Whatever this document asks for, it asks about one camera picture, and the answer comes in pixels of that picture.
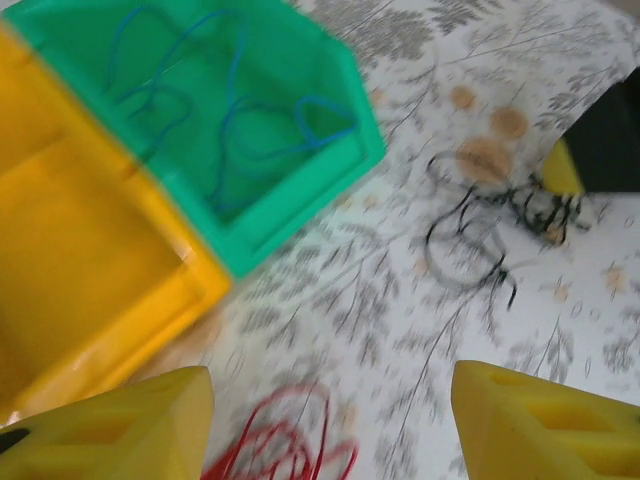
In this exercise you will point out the green plastic bin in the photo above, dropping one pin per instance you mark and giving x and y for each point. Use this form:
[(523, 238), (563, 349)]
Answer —
[(75, 40)]

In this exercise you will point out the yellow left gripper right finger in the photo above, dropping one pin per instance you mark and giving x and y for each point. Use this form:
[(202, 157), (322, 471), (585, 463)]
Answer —
[(550, 435)]

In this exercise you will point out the yellow plastic bin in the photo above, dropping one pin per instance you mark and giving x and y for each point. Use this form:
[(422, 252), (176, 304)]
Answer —
[(75, 225)]

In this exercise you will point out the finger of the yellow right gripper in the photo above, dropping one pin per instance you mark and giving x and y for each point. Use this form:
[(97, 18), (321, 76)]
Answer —
[(562, 172)]

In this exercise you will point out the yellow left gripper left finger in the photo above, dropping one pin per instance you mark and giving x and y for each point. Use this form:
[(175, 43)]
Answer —
[(100, 440)]

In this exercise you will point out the floral tablecloth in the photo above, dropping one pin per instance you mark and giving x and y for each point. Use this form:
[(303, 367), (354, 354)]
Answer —
[(400, 350)]

